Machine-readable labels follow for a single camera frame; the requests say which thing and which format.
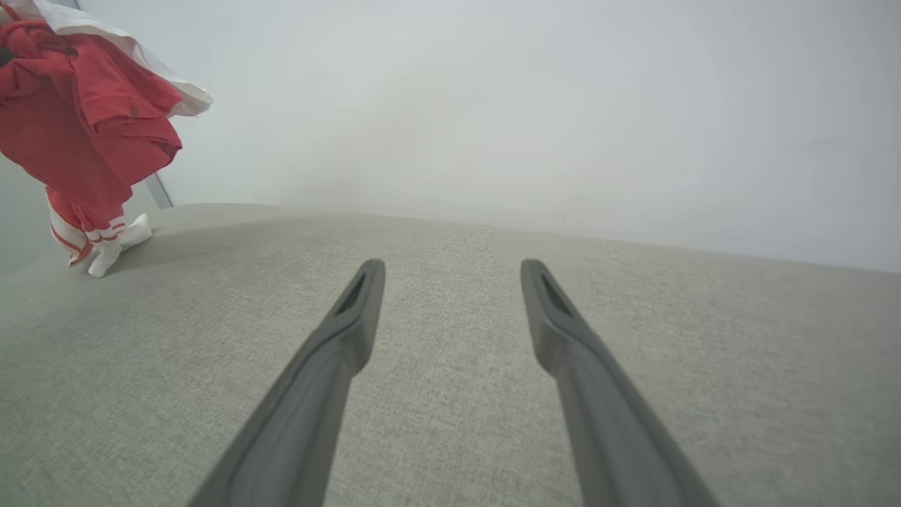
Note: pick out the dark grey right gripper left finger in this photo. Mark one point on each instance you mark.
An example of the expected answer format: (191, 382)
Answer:
(310, 408)

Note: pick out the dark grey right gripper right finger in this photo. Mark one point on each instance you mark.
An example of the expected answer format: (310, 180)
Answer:
(605, 415)

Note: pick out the red and white garment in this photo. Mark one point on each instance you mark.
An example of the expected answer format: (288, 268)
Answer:
(84, 127)

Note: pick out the grey metal frame rail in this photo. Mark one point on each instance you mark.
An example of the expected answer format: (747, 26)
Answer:
(159, 191)

